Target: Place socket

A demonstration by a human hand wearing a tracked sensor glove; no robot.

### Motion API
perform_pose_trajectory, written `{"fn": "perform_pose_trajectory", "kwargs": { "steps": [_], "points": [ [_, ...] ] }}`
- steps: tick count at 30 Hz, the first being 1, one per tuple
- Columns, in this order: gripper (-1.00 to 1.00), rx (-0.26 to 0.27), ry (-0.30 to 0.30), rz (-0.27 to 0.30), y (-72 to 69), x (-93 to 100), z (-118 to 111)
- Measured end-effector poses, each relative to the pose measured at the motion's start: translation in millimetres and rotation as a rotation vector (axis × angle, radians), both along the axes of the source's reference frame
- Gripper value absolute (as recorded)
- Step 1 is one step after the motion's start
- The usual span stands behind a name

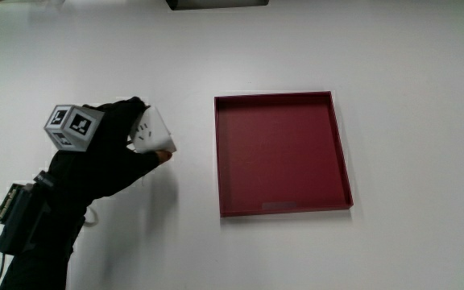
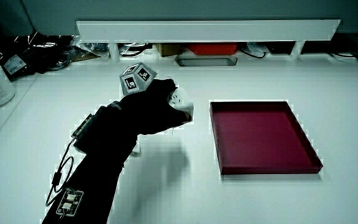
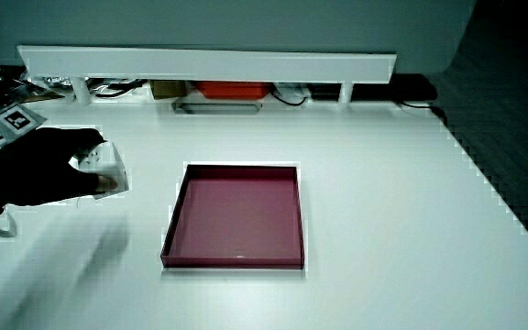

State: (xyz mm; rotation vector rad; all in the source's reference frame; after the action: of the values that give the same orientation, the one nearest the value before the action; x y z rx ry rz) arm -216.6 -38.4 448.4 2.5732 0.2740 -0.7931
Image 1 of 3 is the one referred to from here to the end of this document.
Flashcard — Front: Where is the red square tray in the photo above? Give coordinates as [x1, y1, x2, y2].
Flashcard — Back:
[213, 90, 354, 218]

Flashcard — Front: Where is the dark grey box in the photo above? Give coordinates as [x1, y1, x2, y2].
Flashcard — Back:
[165, 0, 270, 11]

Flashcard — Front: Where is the black wrist electronics module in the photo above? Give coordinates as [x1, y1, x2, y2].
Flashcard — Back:
[0, 183, 52, 257]

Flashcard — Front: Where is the person's left forearm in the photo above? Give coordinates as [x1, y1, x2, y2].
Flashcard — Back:
[0, 171, 93, 290]

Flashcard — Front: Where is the person's left hand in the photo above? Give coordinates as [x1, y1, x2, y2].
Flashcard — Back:
[43, 96, 174, 202]

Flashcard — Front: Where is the white socket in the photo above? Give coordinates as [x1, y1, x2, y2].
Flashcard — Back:
[129, 105, 177, 155]

